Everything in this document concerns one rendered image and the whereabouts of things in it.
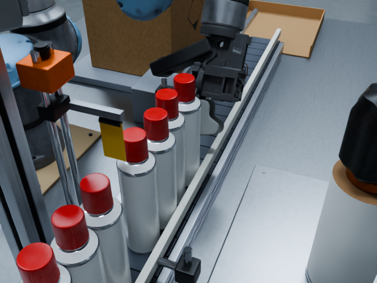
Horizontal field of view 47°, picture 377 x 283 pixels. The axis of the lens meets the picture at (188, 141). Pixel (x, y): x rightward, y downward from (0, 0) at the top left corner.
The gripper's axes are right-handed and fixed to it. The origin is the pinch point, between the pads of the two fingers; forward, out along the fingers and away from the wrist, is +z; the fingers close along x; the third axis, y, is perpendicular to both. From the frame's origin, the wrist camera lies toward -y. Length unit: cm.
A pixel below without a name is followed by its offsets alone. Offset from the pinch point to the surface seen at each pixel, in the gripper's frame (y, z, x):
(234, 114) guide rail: 4.4, -5.3, 13.2
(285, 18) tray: 1, -35, 82
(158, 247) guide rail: 4.0, 12.7, -18.2
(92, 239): 1.9, 6.7, -34.2
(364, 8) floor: 31, -92, 348
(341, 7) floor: 12, -90, 344
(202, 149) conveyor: 0.9, 2.1, 7.3
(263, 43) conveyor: 1, -23, 52
